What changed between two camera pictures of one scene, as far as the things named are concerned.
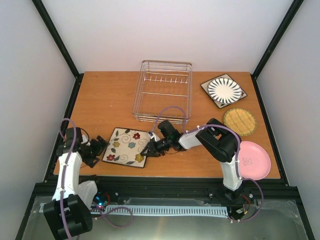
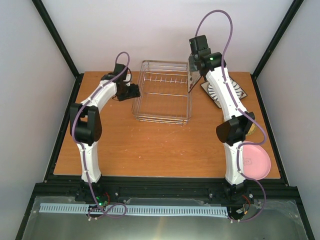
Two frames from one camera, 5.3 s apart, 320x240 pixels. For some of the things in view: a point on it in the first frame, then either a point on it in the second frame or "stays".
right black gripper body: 164,146 to 192,66
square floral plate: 125,147 to 193,76
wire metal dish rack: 163,91 stays
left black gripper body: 92,152 to 127,93
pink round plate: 254,161 stays
